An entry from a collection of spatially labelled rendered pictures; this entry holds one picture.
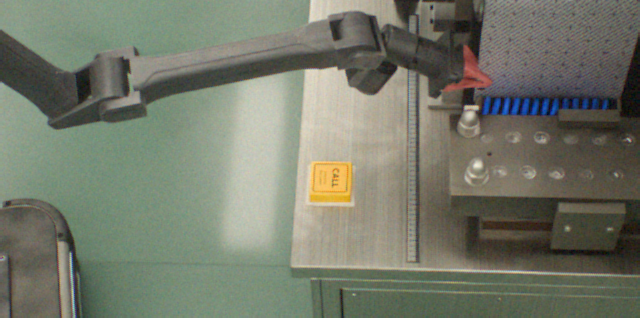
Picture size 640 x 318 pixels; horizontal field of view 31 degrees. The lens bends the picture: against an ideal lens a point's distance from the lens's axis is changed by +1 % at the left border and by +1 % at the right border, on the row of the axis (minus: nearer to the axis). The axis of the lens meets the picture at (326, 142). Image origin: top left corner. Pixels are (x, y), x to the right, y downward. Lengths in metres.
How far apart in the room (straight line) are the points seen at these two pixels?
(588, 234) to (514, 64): 0.29
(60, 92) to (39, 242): 1.06
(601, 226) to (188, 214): 1.44
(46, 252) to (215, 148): 0.62
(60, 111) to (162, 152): 1.39
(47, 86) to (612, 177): 0.87
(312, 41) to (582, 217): 0.50
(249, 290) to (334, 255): 1.03
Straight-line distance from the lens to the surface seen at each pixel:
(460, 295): 1.96
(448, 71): 1.81
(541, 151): 1.86
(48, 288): 2.71
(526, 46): 1.83
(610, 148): 1.88
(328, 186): 1.93
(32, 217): 2.82
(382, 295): 1.96
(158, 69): 1.76
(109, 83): 1.76
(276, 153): 3.12
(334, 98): 2.08
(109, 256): 3.01
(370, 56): 1.75
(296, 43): 1.75
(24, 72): 1.72
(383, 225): 1.92
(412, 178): 1.97
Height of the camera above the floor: 2.52
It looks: 54 degrees down
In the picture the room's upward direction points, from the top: 3 degrees counter-clockwise
